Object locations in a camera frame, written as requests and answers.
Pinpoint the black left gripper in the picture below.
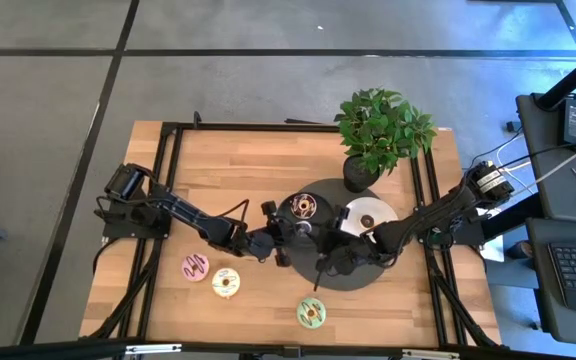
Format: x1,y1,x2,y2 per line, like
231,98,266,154
252,199,307,267

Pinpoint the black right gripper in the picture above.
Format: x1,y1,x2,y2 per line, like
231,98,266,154
312,204,372,293

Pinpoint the dark brown iced donut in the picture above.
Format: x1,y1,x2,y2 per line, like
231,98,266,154
290,192,318,220

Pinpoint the yellow donut with blue drizzle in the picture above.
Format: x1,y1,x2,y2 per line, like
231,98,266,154
211,267,242,300

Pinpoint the pink donut with chocolate drizzle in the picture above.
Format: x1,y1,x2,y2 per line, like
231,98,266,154
181,252,211,283

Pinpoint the black plate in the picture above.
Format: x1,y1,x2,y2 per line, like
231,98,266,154
275,189,335,241

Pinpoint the dark grey round mat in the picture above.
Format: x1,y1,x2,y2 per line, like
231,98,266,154
276,178,387,293

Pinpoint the white plate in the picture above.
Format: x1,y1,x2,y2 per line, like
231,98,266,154
340,196,399,238

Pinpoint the mint green iced donut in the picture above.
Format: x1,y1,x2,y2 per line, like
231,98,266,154
296,297,327,330

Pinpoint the green plant in black pot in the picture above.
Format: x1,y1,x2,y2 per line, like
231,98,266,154
334,87,438,194

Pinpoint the black rig pole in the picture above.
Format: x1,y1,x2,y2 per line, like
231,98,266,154
536,42,576,112
480,192,544,244

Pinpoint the grey desk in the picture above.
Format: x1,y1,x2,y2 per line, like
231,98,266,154
525,217,576,349
515,92,576,224

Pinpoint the black overhead rig beam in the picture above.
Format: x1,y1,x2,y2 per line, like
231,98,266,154
0,337,576,360

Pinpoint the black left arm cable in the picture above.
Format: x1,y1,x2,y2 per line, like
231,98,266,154
217,198,251,224

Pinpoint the black table frame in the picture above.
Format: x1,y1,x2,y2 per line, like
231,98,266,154
80,119,504,351

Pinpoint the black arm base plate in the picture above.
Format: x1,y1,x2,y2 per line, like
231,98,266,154
101,197,172,240

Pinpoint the white cable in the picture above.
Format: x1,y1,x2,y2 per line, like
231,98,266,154
497,133,576,196

